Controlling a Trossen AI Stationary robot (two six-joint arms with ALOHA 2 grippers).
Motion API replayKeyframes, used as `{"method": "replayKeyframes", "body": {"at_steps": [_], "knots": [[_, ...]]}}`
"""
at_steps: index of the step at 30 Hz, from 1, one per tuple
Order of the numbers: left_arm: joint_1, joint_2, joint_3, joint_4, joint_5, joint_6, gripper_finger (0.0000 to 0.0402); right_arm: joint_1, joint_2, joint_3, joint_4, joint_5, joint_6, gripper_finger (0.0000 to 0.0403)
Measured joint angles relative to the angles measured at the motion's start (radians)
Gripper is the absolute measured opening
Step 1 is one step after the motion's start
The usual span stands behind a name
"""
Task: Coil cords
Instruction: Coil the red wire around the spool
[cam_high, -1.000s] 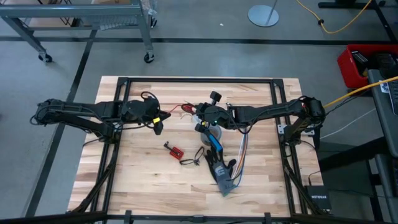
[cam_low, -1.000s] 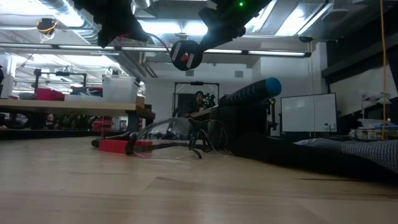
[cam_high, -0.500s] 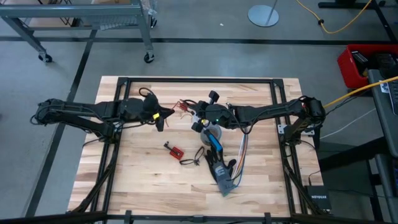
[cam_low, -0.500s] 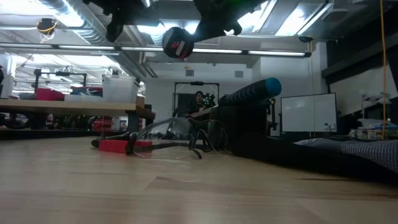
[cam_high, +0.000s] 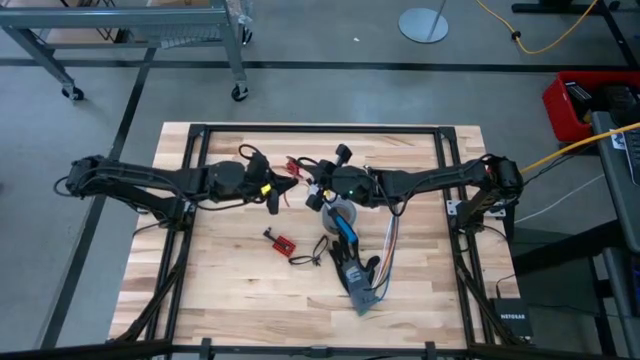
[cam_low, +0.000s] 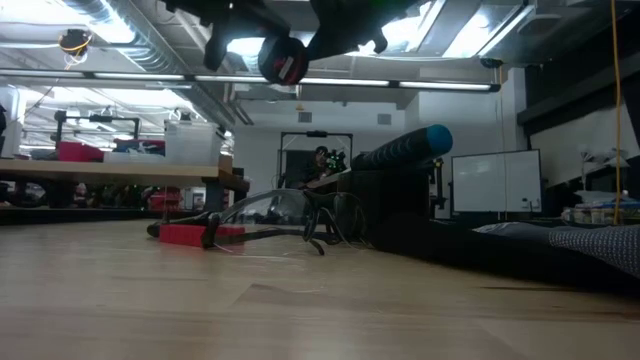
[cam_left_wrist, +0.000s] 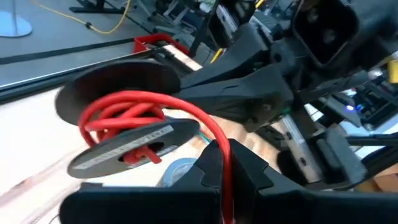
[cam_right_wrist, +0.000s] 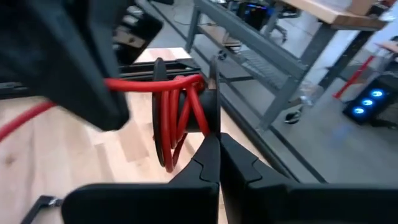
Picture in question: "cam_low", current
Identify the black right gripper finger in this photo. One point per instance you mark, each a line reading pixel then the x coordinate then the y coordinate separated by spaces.
pixel 332 42

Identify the overhead light bar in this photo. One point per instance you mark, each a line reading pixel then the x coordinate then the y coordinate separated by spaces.
pixel 240 79

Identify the person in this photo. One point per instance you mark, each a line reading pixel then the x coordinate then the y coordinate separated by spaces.
pixel 316 170

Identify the translucent plastic storage box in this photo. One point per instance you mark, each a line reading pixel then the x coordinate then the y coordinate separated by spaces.
pixel 192 145

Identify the clear safety glasses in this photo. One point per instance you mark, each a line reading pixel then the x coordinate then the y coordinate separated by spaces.
pixel 316 200

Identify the red storage crate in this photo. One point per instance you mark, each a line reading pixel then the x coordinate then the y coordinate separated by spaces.
pixel 165 201

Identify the white whiteboard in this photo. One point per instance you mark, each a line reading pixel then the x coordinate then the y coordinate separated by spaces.
pixel 495 182

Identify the long wooden workbench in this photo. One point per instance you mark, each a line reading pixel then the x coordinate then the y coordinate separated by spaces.
pixel 100 172

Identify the small red bin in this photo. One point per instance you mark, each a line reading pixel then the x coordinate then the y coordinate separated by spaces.
pixel 77 152

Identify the small red circuit board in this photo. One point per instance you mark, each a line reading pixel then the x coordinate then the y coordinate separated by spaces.
pixel 182 235

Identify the pile of assorted supplies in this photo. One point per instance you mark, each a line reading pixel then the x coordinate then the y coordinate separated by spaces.
pixel 595 215

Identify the black grey work glove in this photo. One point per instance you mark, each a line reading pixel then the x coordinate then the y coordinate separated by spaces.
pixel 595 245

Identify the small ceiling camera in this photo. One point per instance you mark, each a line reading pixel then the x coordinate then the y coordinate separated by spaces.
pixel 492 63

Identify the black aluminium table frame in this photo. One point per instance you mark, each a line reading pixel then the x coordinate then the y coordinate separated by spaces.
pixel 75 216

